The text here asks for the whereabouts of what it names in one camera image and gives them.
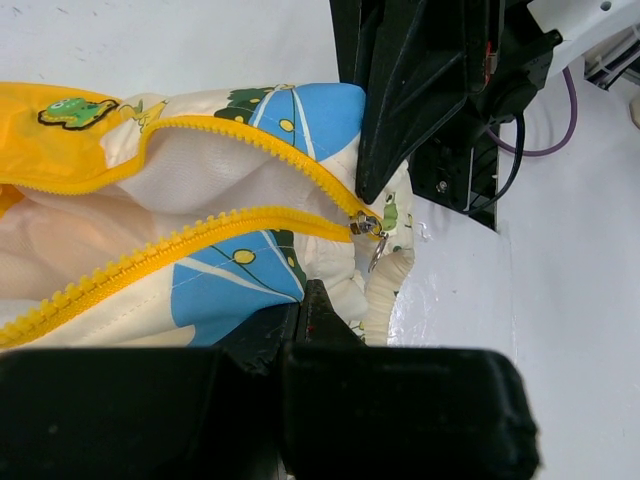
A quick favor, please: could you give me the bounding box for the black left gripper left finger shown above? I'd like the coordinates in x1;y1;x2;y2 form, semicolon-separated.
1;304;299;479

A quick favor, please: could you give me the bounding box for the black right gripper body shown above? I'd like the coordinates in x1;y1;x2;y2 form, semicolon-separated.
329;0;564;232

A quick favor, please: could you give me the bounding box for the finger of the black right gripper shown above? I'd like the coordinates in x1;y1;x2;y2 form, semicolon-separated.
356;1;468;204

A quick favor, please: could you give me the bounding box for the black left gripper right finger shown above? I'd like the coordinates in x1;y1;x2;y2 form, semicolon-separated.
279;280;540;479

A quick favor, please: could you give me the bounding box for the yellow cream dinosaur kids jacket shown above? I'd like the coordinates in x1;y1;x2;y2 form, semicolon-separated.
1;82;414;350

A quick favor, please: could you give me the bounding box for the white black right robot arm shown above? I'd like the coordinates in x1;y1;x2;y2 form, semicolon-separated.
331;1;639;226

